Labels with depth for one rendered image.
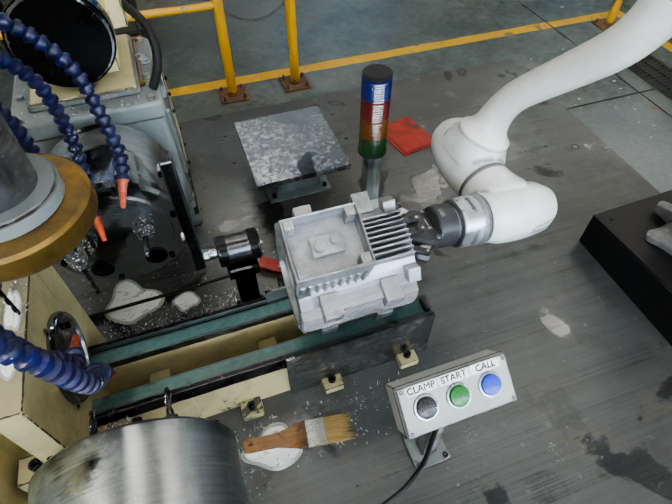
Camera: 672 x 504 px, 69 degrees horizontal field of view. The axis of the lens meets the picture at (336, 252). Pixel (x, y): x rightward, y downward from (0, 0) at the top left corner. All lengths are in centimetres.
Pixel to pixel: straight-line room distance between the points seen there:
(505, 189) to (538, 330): 37
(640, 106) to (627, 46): 280
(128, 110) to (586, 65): 81
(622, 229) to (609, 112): 221
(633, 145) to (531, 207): 235
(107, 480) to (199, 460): 10
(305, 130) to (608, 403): 94
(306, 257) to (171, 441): 31
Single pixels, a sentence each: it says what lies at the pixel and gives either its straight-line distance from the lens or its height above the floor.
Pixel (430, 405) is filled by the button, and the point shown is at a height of 107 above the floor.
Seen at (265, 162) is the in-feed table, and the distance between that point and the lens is 126.
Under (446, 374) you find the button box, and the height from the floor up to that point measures 109.
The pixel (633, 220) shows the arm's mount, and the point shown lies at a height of 90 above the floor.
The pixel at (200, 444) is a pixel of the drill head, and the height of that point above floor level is 113.
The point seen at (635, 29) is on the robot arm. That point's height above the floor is 141.
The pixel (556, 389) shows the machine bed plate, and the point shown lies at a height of 80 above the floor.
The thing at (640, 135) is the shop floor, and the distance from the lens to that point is 335.
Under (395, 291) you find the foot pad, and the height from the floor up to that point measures 108.
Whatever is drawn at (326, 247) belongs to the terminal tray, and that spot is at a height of 116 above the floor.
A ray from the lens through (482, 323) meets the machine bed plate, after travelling 112.
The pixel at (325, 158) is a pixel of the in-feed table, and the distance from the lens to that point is 126.
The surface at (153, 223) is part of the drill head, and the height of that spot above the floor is 107.
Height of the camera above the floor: 172
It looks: 50 degrees down
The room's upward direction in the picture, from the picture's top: straight up
